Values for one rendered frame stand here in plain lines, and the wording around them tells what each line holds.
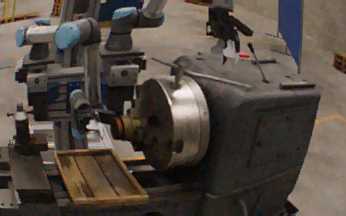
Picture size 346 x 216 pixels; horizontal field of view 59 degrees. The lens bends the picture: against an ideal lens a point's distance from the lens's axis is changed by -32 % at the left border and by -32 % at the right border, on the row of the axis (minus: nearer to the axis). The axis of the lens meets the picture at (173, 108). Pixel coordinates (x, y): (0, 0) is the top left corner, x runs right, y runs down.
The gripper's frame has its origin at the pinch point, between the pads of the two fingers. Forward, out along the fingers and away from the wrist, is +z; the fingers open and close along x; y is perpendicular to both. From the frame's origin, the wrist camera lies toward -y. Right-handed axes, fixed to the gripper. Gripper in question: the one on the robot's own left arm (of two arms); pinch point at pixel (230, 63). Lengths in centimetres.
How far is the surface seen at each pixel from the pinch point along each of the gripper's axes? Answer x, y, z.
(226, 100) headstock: 0.1, 1.4, 12.1
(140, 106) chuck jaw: -18.5, 22.0, 16.7
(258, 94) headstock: 4.3, -9.8, 9.8
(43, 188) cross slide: -1, 68, 37
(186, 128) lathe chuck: -2.7, 13.7, 20.4
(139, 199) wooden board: -4, 29, 45
